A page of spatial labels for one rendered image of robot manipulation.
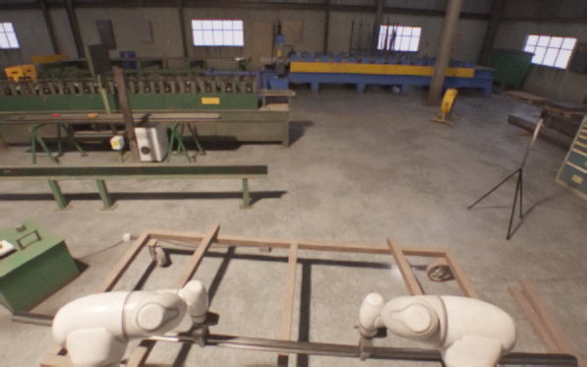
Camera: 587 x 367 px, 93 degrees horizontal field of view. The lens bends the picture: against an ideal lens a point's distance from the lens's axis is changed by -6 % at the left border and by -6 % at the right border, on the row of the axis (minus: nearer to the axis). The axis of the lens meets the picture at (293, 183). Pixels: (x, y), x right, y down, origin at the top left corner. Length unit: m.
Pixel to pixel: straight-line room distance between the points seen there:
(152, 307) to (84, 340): 0.19
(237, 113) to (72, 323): 4.26
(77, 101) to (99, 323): 5.01
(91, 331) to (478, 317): 0.97
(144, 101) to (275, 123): 2.10
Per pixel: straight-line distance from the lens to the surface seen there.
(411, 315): 0.83
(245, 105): 4.90
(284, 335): 1.91
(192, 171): 3.38
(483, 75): 11.64
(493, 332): 0.93
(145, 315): 0.87
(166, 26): 14.17
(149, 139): 4.68
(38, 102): 6.10
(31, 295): 2.96
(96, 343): 0.95
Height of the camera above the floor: 1.89
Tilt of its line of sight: 29 degrees down
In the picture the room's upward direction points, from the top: 2 degrees clockwise
